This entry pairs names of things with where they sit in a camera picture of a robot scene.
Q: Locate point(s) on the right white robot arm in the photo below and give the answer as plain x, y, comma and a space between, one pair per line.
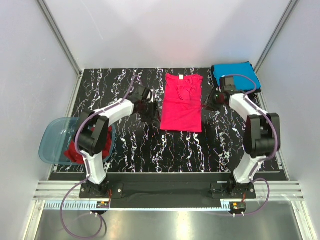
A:
262, 135

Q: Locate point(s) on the blue translucent plastic bin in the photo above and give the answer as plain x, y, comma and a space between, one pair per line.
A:
57, 144

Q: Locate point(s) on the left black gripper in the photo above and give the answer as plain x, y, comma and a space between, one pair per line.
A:
154, 115

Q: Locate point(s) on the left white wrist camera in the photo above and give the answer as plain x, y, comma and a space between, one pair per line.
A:
151, 96

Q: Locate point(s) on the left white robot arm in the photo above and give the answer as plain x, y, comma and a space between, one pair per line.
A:
93, 128

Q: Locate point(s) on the folded blue t shirt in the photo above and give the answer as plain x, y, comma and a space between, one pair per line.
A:
240, 75

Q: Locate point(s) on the aluminium frame post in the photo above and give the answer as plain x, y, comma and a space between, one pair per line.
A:
275, 34
44, 8

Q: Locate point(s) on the right aluminium frame post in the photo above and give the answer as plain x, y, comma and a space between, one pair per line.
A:
275, 34

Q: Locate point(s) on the pink t shirt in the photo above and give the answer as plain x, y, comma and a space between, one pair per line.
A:
182, 103

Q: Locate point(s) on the black marbled table mat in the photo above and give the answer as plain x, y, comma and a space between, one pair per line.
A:
143, 148

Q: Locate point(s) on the left aluminium frame post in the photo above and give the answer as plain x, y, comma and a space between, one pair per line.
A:
44, 8

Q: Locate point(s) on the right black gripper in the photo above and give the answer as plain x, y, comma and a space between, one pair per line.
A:
210, 104

